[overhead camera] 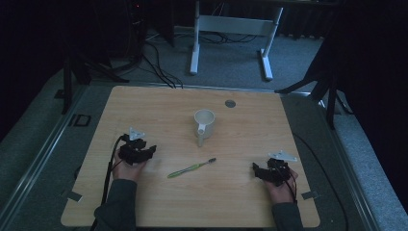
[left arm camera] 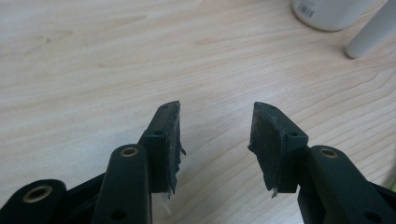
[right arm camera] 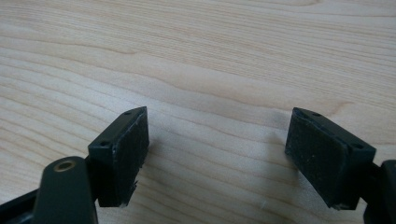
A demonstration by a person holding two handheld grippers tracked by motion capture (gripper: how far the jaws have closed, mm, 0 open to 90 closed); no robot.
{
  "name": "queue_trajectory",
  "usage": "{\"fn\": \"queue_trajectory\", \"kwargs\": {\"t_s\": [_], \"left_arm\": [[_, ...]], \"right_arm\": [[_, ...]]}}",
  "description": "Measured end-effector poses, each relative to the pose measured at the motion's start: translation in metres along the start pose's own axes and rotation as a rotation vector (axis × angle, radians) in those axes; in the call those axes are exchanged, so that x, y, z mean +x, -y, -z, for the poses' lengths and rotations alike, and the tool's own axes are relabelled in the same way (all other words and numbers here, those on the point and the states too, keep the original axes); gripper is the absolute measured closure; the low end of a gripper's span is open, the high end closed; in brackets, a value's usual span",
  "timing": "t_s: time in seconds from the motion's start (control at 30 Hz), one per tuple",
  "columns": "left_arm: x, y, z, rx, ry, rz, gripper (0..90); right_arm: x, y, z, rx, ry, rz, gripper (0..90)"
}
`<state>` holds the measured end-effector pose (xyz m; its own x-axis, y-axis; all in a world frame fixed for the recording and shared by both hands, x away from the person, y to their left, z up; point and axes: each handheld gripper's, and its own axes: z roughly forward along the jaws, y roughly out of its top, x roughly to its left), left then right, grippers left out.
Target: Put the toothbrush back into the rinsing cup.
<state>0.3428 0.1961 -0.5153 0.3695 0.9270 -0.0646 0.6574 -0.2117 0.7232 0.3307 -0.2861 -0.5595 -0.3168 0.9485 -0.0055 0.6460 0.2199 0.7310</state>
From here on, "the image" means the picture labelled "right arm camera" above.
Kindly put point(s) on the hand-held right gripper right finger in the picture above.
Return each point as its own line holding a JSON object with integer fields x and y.
{"x": 323, "y": 161}

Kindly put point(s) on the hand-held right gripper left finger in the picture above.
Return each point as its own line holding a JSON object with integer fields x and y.
{"x": 120, "y": 161}

